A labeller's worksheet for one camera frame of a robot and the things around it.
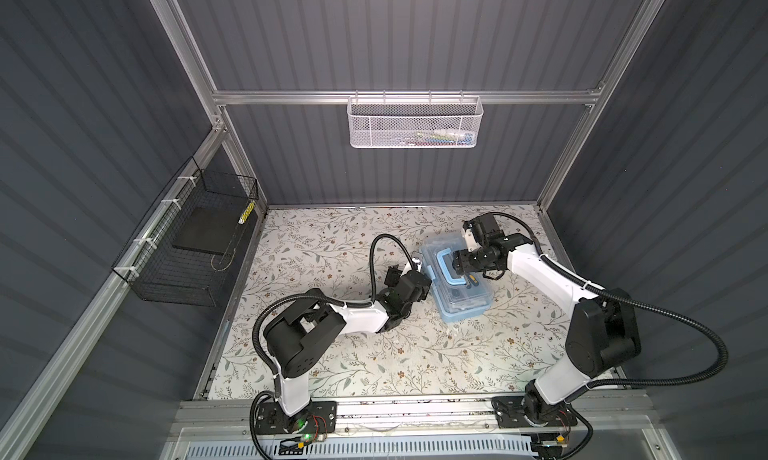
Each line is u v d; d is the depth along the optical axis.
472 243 0.75
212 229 0.75
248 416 0.69
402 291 0.70
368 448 0.77
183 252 0.72
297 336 0.49
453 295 0.87
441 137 0.93
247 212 0.82
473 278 0.89
